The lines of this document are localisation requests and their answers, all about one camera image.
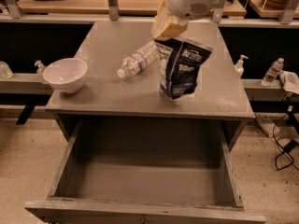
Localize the white cloth on shelf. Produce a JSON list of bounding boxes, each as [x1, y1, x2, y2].
[[279, 71, 299, 94]]

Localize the background water bottle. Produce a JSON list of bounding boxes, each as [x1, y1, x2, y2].
[[262, 58, 284, 86]]

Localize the blue chip bag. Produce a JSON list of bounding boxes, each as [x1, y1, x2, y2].
[[155, 36, 213, 100]]

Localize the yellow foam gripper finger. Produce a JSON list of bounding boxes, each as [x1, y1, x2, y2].
[[151, 0, 189, 41]]

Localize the wooden workbench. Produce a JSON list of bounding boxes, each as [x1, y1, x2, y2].
[[17, 0, 248, 18]]

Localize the clear plastic water bottle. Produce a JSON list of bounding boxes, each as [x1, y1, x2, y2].
[[117, 41, 158, 78]]

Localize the right soap pump bottle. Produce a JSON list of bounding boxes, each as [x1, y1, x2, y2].
[[234, 54, 248, 77]]

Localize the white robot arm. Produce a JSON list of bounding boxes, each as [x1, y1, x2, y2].
[[151, 0, 225, 41]]

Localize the soap pump bottle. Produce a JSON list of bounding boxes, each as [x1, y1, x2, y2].
[[234, 54, 248, 77], [35, 60, 46, 77]]

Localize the black cable on floor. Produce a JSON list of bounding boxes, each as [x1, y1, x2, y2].
[[272, 109, 299, 172]]

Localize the white bowl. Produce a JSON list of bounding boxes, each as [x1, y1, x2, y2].
[[43, 58, 88, 93]]

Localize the grey open drawer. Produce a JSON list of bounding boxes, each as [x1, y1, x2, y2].
[[25, 117, 265, 224]]

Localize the left soap pump bottle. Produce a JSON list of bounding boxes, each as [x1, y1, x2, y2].
[[35, 60, 46, 77]]

